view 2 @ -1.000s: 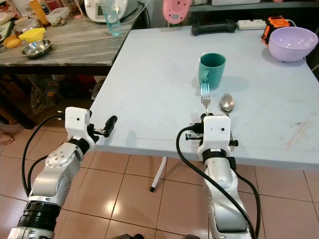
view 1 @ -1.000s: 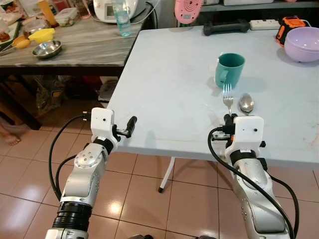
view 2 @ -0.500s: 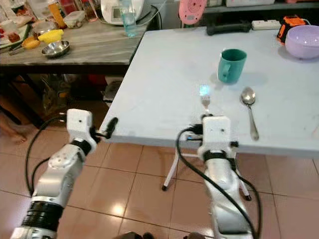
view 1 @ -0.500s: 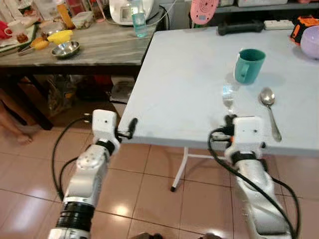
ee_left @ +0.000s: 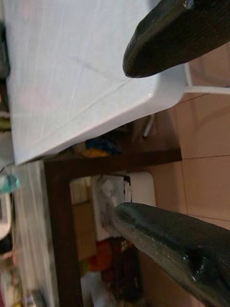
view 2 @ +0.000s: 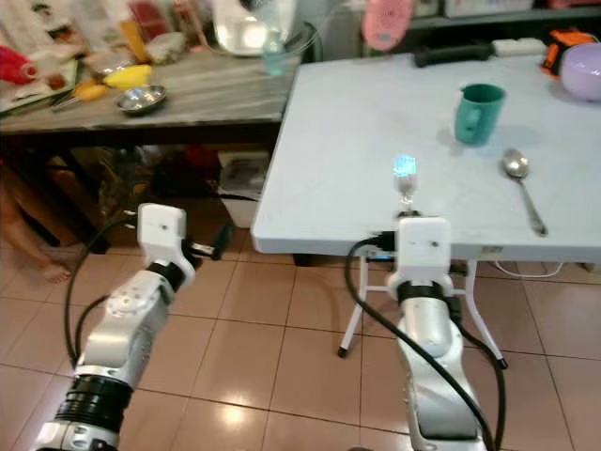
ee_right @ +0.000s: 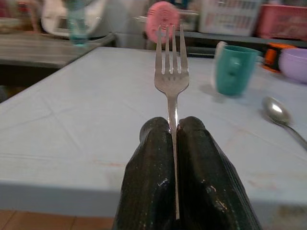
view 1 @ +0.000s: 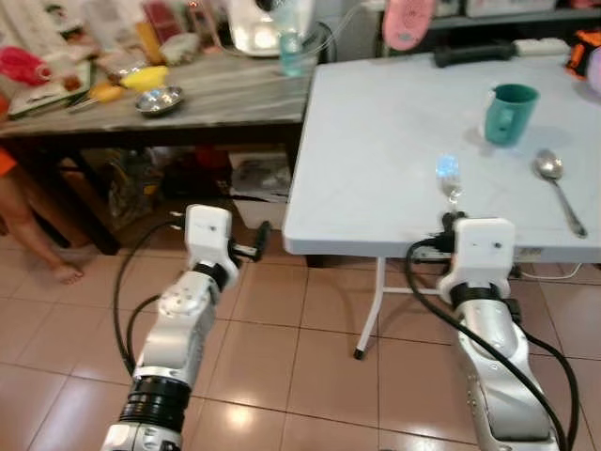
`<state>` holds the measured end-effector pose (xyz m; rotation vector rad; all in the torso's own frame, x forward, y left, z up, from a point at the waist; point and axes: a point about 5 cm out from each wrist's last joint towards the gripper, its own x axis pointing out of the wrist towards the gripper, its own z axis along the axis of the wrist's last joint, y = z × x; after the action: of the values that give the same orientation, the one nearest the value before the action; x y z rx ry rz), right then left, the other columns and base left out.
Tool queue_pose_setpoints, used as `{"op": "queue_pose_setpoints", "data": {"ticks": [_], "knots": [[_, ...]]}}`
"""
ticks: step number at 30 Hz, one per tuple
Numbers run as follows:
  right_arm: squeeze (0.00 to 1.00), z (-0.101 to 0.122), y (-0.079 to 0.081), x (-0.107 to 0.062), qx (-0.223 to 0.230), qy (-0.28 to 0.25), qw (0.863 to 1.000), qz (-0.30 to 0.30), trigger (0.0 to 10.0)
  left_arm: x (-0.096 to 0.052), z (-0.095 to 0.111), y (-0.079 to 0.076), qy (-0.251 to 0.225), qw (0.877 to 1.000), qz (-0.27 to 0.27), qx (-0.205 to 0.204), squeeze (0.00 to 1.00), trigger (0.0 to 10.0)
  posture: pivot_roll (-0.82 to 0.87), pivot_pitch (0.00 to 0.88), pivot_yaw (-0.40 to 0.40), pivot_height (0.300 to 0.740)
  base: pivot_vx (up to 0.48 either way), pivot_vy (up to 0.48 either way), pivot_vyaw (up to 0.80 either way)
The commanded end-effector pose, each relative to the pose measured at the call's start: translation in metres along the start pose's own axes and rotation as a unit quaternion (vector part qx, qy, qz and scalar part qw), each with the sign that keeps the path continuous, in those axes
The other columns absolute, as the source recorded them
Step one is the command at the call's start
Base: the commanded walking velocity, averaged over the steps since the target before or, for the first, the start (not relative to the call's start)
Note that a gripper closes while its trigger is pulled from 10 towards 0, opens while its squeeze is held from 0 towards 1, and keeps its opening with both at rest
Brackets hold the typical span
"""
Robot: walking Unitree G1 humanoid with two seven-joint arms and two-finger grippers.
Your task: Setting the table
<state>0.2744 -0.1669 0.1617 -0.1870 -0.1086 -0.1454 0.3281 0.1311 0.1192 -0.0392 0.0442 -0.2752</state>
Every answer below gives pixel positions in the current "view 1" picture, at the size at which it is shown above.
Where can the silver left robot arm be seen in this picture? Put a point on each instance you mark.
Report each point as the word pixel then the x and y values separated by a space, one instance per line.
pixel 178 324

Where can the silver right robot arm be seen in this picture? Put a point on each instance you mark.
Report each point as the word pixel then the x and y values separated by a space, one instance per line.
pixel 498 376

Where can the white storage box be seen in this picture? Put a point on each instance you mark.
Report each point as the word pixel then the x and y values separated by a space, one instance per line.
pixel 260 188

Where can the white folding table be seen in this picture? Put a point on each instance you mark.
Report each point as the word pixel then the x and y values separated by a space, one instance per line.
pixel 394 141

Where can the silver metal spoon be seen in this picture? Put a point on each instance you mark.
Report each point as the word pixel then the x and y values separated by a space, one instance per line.
pixel 549 165

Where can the teal plastic mug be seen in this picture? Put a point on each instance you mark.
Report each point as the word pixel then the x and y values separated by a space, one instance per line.
pixel 509 117

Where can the dark wooden marble-top table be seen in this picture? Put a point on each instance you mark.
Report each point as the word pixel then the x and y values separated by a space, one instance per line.
pixel 235 99

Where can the small steel bowl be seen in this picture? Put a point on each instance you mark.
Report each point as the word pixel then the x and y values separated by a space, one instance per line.
pixel 159 101

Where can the long black case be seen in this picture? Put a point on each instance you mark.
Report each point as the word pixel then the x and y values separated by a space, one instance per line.
pixel 474 54

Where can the clear plastic bottle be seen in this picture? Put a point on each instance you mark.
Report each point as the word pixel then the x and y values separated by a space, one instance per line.
pixel 291 54

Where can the yellow plastic bowl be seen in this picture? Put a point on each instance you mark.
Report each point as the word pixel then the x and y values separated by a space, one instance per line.
pixel 146 78

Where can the white power strip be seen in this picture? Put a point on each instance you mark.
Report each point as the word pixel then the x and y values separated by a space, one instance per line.
pixel 542 46

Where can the pink handheld fan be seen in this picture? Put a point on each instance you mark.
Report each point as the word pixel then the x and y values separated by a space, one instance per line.
pixel 408 23

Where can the orange fruit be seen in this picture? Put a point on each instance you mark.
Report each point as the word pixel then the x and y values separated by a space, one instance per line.
pixel 108 92

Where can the purple round bowl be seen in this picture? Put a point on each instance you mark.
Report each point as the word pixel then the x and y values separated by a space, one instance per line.
pixel 595 70

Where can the white kitchen appliance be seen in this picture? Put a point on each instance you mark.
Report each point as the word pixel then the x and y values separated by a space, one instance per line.
pixel 258 28

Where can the orange and black tool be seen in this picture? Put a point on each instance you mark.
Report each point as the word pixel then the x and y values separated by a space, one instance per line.
pixel 582 54

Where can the person's bare leg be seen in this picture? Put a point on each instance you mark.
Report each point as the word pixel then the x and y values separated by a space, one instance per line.
pixel 28 221

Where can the green cutting board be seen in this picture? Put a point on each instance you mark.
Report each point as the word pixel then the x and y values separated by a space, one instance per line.
pixel 47 94

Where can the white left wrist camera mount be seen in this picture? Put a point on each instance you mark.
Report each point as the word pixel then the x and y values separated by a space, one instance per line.
pixel 208 235

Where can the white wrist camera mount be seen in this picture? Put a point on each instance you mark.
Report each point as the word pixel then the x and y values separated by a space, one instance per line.
pixel 208 235
pixel 481 252

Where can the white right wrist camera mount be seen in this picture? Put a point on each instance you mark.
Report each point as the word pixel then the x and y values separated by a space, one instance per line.
pixel 481 252

